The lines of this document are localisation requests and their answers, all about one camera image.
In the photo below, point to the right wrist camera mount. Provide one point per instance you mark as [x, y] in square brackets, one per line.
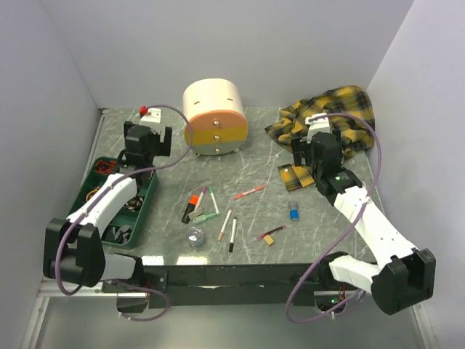
[317, 123]

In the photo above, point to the black base beam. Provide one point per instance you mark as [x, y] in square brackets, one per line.
[237, 284]

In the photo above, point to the pink cap marker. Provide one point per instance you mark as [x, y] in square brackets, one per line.
[224, 224]

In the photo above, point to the orange black highlighter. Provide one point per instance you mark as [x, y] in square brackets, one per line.
[189, 208]

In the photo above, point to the orange red pen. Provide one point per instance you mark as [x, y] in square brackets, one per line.
[241, 195]

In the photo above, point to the yellow plaid cloth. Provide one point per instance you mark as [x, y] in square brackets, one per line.
[337, 123]

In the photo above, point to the grey eraser block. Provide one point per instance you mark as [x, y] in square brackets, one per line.
[195, 213]

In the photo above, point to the floral tape roll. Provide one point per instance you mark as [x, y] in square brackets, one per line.
[134, 204]

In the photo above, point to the black cap marker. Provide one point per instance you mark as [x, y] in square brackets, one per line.
[233, 234]

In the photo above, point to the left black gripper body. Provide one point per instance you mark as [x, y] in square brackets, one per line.
[158, 148]

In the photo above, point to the dark red pen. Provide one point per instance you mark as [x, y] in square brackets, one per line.
[270, 232]

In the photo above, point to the orange rubber bands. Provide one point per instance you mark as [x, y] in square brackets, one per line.
[104, 167]

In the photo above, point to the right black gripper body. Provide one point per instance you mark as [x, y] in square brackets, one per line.
[299, 145]

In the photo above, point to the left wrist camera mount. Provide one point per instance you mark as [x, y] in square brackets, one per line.
[150, 117]

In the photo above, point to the yellow rubber bands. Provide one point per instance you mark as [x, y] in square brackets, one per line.
[91, 193]

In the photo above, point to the blue glue stick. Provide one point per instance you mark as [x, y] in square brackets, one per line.
[293, 210]

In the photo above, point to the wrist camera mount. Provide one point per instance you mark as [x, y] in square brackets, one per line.
[150, 117]
[317, 123]

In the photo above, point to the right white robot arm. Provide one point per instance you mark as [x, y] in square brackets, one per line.
[402, 275]

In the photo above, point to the round drawer organizer box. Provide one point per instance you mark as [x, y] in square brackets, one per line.
[215, 112]

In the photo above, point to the purple cap marker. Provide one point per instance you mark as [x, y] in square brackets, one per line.
[200, 198]

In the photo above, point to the clear tape roll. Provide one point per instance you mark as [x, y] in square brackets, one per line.
[195, 238]

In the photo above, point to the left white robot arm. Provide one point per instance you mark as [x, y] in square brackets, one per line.
[73, 247]

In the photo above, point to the green cap marker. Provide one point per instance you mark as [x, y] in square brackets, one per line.
[213, 198]

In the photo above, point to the small tan eraser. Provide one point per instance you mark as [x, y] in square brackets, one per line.
[269, 240]

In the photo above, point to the green compartment tray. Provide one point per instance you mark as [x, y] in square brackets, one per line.
[110, 210]

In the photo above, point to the black binder clips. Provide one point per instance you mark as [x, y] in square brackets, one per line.
[117, 235]

